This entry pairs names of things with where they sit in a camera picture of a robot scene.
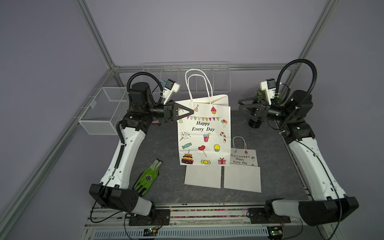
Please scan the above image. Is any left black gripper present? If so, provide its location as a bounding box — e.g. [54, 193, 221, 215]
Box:
[145, 100, 194, 125]

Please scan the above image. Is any white party paper bag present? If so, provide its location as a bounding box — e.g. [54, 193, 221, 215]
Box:
[224, 136, 262, 193]

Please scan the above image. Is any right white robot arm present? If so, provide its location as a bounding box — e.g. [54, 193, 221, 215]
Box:
[238, 90, 359, 227]

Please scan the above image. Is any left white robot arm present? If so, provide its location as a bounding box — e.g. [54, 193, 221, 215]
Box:
[89, 79, 194, 224]

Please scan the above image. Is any artificial plant in black vase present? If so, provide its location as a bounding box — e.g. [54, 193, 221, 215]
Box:
[249, 90, 287, 129]

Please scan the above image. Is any green work glove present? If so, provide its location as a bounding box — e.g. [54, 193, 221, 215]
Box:
[132, 159, 163, 197]

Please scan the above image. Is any left black corrugated cable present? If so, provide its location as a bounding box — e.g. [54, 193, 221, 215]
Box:
[125, 71, 165, 106]

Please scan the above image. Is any black corrugated cable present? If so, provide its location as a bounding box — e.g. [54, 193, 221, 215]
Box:
[274, 58, 318, 127]
[125, 71, 165, 106]

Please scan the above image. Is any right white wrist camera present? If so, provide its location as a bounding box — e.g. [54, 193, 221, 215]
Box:
[260, 79, 277, 106]

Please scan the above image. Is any right black corrugated cable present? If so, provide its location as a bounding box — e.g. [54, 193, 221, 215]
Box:
[274, 58, 318, 127]

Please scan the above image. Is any white wire wall shelf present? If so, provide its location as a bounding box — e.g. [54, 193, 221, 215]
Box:
[142, 62, 231, 94]

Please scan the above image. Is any white wire basket on left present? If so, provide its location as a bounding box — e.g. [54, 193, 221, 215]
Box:
[78, 87, 129, 136]

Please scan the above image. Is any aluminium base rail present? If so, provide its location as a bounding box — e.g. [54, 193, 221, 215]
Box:
[80, 203, 343, 240]

